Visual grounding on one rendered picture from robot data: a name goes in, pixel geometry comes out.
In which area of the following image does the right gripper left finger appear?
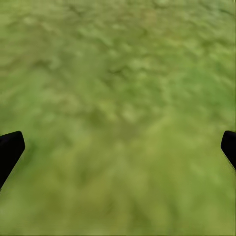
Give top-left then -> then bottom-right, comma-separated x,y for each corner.
0,131 -> 25,189

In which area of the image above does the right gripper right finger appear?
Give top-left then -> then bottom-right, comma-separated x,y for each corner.
221,130 -> 236,169

